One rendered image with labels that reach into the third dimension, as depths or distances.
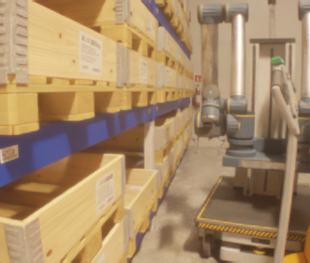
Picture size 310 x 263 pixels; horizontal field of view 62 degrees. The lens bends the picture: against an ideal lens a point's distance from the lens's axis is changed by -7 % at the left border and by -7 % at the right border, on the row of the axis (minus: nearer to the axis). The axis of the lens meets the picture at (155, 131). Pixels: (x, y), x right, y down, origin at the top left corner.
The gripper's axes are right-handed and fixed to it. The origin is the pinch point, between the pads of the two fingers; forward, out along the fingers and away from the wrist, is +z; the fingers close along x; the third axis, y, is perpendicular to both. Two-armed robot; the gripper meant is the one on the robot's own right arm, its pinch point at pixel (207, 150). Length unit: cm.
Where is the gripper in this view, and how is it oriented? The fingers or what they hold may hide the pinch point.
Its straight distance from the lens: 159.0
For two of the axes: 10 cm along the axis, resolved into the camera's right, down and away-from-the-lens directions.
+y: 3.6, 2.9, 8.9
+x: -9.2, -0.1, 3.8
